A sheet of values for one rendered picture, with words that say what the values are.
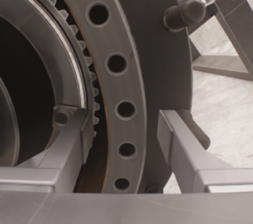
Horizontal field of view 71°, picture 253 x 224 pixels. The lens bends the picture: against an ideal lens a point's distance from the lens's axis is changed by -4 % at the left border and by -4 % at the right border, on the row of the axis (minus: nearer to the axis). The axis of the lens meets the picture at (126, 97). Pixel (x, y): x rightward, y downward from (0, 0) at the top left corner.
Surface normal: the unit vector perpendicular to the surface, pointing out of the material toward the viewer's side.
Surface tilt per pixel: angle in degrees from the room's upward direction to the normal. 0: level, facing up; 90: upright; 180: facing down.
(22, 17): 90
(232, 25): 90
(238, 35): 90
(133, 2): 90
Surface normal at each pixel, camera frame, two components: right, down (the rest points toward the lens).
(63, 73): 0.02, 0.29
